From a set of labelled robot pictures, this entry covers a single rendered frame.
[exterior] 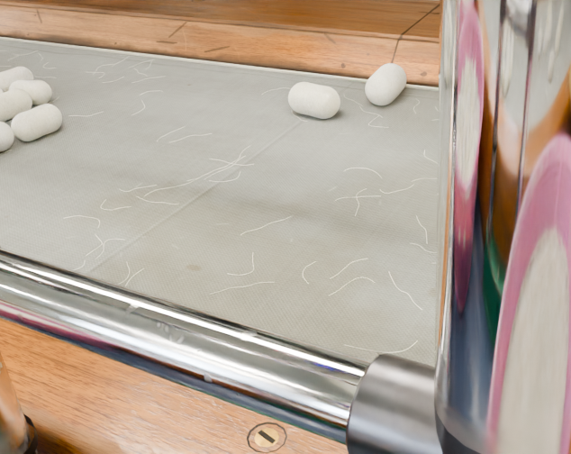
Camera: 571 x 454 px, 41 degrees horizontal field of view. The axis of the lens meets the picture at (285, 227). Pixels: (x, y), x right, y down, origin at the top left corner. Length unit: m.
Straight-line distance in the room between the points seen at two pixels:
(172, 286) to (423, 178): 0.15
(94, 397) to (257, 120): 0.27
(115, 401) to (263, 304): 0.09
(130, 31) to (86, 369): 0.44
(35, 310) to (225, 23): 0.47
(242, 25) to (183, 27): 0.05
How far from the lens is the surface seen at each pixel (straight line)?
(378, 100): 0.49
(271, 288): 0.33
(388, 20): 0.59
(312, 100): 0.48
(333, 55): 0.56
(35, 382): 0.28
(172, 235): 0.38
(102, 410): 0.26
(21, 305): 0.17
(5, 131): 0.51
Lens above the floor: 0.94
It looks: 32 degrees down
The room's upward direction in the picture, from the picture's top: 6 degrees counter-clockwise
